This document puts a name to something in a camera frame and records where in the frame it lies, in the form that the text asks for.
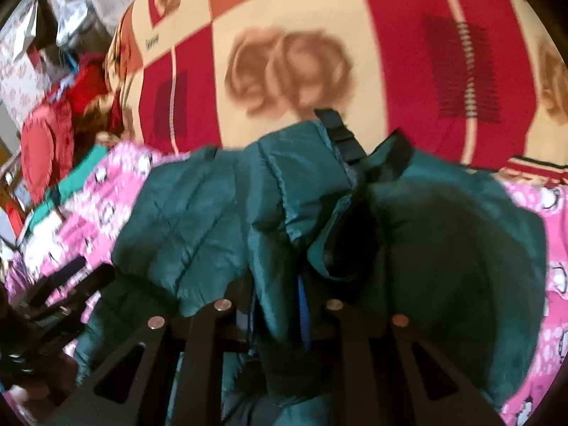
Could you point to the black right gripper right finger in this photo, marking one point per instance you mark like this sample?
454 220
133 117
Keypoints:
390 372

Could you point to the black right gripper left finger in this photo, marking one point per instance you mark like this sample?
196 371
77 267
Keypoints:
170 371

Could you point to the teal quilted puffer jacket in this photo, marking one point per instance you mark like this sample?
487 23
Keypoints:
472 297

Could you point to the red clothes pile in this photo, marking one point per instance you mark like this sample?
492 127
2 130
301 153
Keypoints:
94 107

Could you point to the pink penguin bed sheet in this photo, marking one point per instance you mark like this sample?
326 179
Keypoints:
88 217

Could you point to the teal green folded garment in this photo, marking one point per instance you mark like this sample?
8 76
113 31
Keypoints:
73 182

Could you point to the red ruffled heart pillow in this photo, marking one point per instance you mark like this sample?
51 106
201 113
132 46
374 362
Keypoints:
47 147

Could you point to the red cream rose blanket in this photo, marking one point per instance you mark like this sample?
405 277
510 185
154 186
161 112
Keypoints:
477 82

